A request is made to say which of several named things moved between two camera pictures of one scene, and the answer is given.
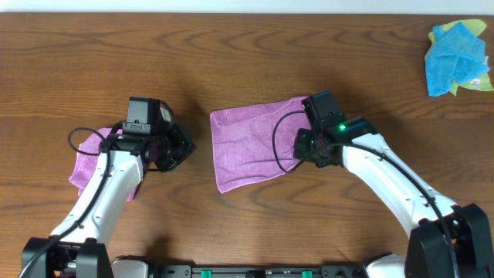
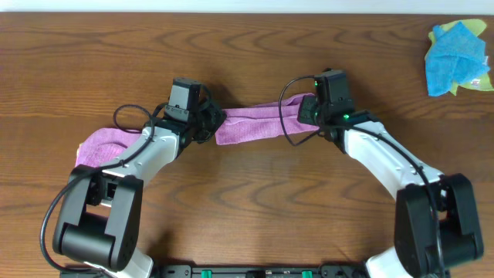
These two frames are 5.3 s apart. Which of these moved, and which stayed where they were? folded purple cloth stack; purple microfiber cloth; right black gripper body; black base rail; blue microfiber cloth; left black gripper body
Moved: purple microfiber cloth; right black gripper body; left black gripper body
Stayed: blue microfiber cloth; black base rail; folded purple cloth stack
